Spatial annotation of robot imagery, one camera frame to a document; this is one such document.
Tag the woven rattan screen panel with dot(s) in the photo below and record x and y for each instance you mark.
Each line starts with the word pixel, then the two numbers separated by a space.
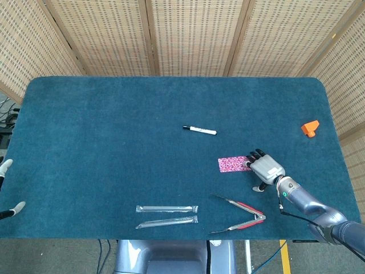
pixel 194 37
pixel 285 37
pixel 108 37
pixel 350 71
pixel 28 48

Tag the blue velvet table cover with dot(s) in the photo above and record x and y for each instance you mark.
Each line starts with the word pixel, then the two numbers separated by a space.
pixel 114 142

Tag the white marker with black cap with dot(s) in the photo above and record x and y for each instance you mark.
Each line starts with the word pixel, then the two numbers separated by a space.
pixel 199 130

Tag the pink patterned paper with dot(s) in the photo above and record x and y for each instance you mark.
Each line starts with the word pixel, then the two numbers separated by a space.
pixel 222 167

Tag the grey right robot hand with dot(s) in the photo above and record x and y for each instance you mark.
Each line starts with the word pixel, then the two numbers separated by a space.
pixel 266 167

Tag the white table leg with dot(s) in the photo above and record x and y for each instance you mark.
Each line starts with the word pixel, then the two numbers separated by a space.
pixel 248 257

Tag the pink patterned cloth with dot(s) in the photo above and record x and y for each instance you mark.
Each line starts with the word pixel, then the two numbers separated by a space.
pixel 239 162

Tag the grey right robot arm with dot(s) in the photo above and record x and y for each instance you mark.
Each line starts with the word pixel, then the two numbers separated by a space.
pixel 310 202

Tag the clear wrapped straw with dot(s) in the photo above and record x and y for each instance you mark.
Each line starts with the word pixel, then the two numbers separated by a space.
pixel 166 222
pixel 166 208

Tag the metal tongs with red grips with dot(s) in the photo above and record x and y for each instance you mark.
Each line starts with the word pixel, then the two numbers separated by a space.
pixel 258 218

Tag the orange plastic block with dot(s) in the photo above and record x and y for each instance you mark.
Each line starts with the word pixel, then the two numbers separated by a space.
pixel 309 127

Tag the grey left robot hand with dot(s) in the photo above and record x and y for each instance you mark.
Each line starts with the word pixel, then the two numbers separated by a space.
pixel 5 168

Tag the grey robot torso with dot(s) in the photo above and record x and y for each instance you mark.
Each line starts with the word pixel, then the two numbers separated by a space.
pixel 171 257

